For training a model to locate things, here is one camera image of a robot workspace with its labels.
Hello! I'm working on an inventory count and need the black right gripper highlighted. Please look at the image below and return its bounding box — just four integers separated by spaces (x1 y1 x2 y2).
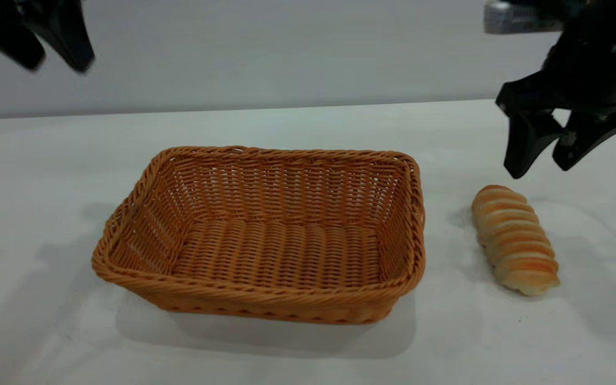
495 0 616 180

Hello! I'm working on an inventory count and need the orange woven wicker basket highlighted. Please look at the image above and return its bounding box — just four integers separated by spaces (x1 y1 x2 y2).
91 145 427 326

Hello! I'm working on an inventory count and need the striped long bread roll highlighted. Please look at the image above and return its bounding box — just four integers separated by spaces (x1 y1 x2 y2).
471 185 560 297

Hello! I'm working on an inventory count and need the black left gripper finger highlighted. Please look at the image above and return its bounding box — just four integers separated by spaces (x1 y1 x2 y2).
22 0 96 74
0 0 47 71

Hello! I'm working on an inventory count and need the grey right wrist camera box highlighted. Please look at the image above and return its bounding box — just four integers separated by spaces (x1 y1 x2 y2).
483 0 564 35

